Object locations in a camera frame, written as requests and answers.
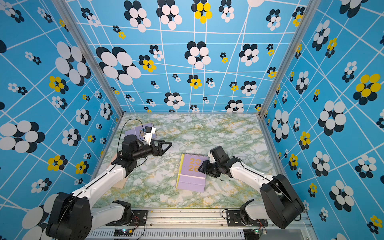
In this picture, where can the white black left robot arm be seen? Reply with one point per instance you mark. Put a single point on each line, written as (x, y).
(73, 216)

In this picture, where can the left green circuit board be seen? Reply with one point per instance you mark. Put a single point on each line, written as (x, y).
(123, 232)

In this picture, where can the aluminium front rail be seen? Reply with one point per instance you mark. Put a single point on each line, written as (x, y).
(200, 224)

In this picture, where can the aluminium corner post left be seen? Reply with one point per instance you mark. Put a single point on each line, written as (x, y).
(81, 42)

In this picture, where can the aluminium corner post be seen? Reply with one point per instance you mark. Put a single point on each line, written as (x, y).
(81, 42)
(288, 57)

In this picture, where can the green calendar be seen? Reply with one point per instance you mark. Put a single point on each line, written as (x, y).
(180, 169)

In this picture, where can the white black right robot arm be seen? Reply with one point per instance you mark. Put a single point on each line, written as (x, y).
(281, 203)

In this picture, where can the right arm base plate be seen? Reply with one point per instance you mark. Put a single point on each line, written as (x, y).
(234, 219)

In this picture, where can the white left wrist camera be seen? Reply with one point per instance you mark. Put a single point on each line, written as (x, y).
(148, 134)

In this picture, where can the purple calendar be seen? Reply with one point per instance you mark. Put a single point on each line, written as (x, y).
(138, 131)
(191, 179)

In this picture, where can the right green circuit board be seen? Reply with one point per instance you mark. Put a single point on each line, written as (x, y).
(254, 234)

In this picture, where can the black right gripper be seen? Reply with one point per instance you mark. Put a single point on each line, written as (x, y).
(205, 168)

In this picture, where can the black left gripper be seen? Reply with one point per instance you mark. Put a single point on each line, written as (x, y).
(160, 152)

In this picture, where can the pink calendar left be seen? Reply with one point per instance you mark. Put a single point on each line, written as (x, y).
(118, 183)

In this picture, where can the aluminium corner post right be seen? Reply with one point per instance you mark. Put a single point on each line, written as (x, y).
(288, 57)

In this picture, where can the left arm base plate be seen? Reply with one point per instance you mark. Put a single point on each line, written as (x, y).
(138, 217)

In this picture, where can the green circuit board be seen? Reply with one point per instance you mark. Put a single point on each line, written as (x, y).
(123, 232)
(254, 234)

